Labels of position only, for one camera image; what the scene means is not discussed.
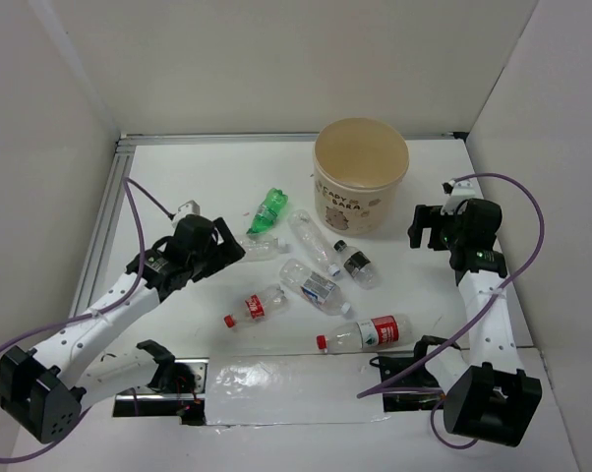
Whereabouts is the clear bottle white cap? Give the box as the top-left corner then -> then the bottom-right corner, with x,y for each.
235,233 -> 288,263

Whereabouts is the small red label bottle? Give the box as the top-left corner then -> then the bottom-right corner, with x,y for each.
223,283 -> 288,329

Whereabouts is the clear bottle black cap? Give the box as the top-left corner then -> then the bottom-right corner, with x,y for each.
333,240 -> 379,289

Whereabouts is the large red label bottle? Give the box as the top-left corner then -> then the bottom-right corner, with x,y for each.
316,314 -> 415,354

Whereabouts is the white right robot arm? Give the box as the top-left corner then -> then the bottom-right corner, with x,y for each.
408,199 -> 542,447

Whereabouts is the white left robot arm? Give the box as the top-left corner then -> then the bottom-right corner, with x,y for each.
0,214 -> 245,444

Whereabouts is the beige capybara bin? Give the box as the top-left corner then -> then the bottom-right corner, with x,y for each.
313,118 -> 410,236

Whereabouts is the green plastic bottle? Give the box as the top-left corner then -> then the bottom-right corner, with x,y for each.
247,188 -> 288,235

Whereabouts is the long clear plastic bottle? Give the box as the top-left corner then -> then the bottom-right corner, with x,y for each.
287,209 -> 340,277

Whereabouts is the clear bottle blue label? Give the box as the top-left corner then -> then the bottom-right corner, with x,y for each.
279,259 -> 351,316

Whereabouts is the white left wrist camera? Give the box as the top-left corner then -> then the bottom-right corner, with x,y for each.
171,200 -> 201,227

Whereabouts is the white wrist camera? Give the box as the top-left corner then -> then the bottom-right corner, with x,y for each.
441,180 -> 476,215
171,200 -> 201,227

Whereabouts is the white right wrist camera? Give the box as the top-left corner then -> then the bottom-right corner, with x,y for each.
441,180 -> 476,215

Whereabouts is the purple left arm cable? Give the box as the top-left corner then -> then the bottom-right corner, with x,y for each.
0,176 -> 179,463

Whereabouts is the aluminium frame rail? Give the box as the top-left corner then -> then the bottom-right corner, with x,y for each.
57,131 -> 467,355

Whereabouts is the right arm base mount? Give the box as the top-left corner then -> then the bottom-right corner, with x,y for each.
369,351 -> 449,412

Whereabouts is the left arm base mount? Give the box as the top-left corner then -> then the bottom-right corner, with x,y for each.
112,358 -> 208,427

